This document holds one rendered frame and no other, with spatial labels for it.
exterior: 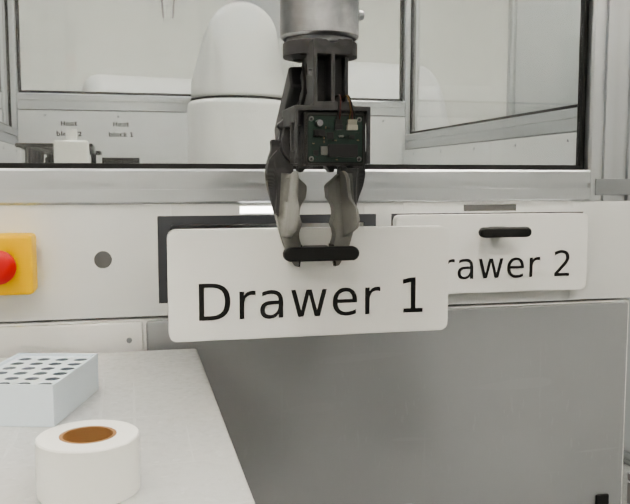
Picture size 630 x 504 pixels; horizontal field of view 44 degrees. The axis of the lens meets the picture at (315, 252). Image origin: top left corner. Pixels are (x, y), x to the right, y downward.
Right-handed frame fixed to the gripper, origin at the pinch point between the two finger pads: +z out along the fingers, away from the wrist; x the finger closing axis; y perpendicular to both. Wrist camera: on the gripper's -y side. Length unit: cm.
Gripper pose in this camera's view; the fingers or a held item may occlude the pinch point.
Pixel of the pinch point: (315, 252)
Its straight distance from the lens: 78.2
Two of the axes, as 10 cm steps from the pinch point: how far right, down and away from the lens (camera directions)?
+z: 0.0, 10.0, 0.9
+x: 9.7, -0.2, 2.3
